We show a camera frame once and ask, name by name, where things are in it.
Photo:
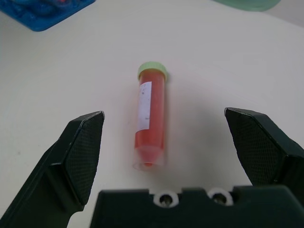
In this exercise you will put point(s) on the blue plastic tube rack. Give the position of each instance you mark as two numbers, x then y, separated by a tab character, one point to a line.
45	12

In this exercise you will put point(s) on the red liquid centrifuge tube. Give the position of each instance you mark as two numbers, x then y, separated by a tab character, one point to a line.
150	116

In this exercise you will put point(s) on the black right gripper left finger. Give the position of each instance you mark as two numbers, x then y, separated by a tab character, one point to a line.
59	166

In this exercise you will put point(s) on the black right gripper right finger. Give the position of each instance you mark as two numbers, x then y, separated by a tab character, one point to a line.
263	147

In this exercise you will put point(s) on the pale green round object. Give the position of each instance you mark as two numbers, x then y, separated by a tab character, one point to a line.
247	4

